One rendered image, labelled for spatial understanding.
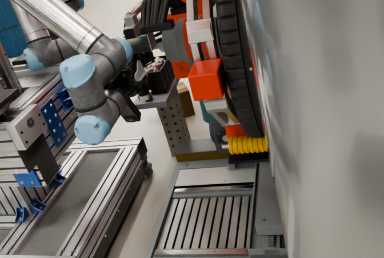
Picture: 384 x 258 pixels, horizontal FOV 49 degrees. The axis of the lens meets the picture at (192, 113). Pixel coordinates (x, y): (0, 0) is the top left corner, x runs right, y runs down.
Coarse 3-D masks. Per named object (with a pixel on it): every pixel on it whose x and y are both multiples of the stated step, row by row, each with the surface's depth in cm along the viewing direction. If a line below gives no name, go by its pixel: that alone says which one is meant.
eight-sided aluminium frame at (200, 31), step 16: (192, 0) 105; (208, 0) 104; (192, 16) 104; (208, 16) 103; (192, 32) 103; (208, 32) 102; (192, 48) 105; (208, 48) 104; (224, 96) 111; (208, 112) 116; (224, 112) 128
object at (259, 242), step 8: (256, 168) 179; (256, 176) 176; (256, 184) 173; (256, 192) 169; (256, 200) 165; (256, 208) 161; (256, 232) 151; (256, 240) 148; (264, 240) 144; (272, 240) 142; (280, 240) 143; (248, 248) 142; (256, 248) 142; (264, 248) 141; (272, 248) 140; (280, 248) 139; (256, 256) 143; (264, 256) 142; (272, 256) 142; (280, 256) 141
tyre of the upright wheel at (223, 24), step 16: (224, 0) 96; (224, 16) 97; (240, 16) 96; (224, 32) 98; (240, 32) 97; (224, 48) 98; (240, 48) 97; (224, 64) 101; (240, 64) 99; (240, 80) 101; (240, 96) 103; (256, 96) 103; (240, 112) 107; (256, 112) 108; (256, 128) 113
